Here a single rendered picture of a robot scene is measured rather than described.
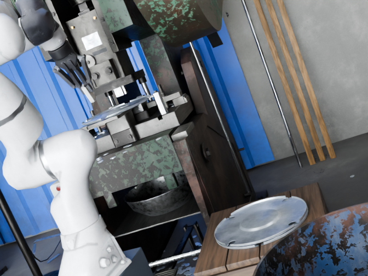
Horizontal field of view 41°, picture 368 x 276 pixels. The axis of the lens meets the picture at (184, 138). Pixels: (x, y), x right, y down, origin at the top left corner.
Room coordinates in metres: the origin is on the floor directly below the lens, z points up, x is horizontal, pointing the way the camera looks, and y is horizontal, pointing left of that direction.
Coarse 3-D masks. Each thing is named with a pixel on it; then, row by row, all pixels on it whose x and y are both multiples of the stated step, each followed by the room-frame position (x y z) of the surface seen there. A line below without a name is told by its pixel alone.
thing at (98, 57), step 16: (80, 16) 1.96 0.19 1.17; (96, 16) 1.94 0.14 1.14; (80, 32) 1.97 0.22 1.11; (96, 32) 1.95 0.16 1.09; (80, 48) 1.97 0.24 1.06; (96, 48) 1.96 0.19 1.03; (96, 64) 1.96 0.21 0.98; (112, 64) 1.92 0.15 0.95; (128, 64) 2.01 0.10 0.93; (96, 80) 1.94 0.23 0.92; (112, 80) 1.95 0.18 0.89
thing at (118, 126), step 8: (128, 112) 1.88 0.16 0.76; (104, 120) 1.75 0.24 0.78; (112, 120) 1.87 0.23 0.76; (120, 120) 1.86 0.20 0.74; (128, 120) 1.86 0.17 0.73; (88, 128) 1.77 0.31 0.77; (112, 128) 1.87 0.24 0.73; (120, 128) 1.86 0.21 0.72; (128, 128) 1.86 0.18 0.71; (112, 136) 1.88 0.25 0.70; (120, 136) 1.87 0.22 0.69; (128, 136) 1.85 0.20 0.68; (136, 136) 1.86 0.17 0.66; (120, 144) 1.87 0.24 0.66
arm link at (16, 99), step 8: (0, 72) 1.12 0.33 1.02; (0, 80) 1.09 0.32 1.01; (8, 80) 1.12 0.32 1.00; (0, 88) 1.09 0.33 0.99; (8, 88) 1.10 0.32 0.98; (16, 88) 1.13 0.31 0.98; (0, 96) 1.09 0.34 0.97; (8, 96) 1.10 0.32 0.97; (16, 96) 1.12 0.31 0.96; (24, 96) 1.15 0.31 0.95; (0, 104) 1.09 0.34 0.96; (8, 104) 1.10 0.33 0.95; (16, 104) 1.11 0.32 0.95; (24, 104) 1.13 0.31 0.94; (0, 112) 1.09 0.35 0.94; (8, 112) 1.10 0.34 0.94; (16, 112) 1.11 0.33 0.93; (0, 120) 1.10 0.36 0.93; (8, 120) 1.11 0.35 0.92
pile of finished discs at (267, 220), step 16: (240, 208) 1.52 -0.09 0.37; (256, 208) 1.48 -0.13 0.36; (272, 208) 1.43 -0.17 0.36; (288, 208) 1.38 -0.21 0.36; (304, 208) 1.34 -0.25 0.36; (224, 224) 1.46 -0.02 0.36; (240, 224) 1.40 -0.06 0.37; (256, 224) 1.35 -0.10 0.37; (272, 224) 1.32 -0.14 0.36; (288, 224) 1.28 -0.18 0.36; (224, 240) 1.34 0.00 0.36; (240, 240) 1.30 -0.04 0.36; (256, 240) 1.26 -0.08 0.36; (272, 240) 1.23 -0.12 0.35
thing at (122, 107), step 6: (144, 96) 2.00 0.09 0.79; (132, 102) 1.98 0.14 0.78; (138, 102) 1.81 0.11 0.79; (114, 108) 1.96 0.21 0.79; (120, 108) 1.86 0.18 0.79; (126, 108) 1.78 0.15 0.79; (96, 114) 2.02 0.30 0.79; (102, 114) 1.90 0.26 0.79; (108, 114) 1.86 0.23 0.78; (114, 114) 1.77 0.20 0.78; (90, 120) 1.93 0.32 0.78; (96, 120) 1.79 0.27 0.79
